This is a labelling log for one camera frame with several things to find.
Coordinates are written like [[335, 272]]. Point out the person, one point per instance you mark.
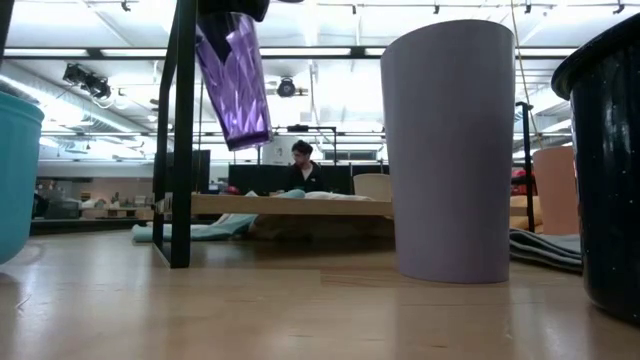
[[306, 175]]

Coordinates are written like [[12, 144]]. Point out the teal cloth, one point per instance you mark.
[[210, 230]]

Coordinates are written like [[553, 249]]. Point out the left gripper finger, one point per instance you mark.
[[235, 7], [217, 40]]

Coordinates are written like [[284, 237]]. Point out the lavender cup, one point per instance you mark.
[[450, 150]]

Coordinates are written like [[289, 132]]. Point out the cluttered background workbench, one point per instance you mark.
[[90, 207]]

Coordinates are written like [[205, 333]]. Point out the black speckled mug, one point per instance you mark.
[[610, 175]]

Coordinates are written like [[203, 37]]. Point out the peach orange cup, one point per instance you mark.
[[555, 190]]

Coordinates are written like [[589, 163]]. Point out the black track spotlight cluster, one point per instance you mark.
[[87, 80]]

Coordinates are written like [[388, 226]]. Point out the grey folded cloth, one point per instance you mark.
[[545, 247]]

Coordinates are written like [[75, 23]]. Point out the black room divider panel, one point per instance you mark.
[[260, 179]]

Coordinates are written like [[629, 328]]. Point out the blue plastic mug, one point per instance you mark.
[[17, 175]]

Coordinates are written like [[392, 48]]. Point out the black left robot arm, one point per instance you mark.
[[4, 25]]

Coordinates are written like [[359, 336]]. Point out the purple faceted plastic tumbler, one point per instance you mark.
[[240, 95]]

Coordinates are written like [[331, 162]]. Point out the round black ceiling lamp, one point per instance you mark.
[[286, 88]]

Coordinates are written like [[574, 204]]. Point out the wooden shelf black metal frame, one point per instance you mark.
[[182, 150]]

